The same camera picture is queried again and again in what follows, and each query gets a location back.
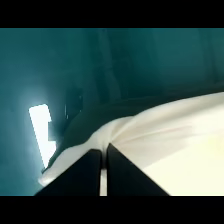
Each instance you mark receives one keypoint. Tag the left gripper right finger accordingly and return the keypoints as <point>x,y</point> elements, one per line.
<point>128,176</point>

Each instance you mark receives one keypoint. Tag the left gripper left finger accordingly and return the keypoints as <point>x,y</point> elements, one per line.
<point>80,178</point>

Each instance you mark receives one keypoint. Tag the white garment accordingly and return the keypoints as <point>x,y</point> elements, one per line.
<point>173,140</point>

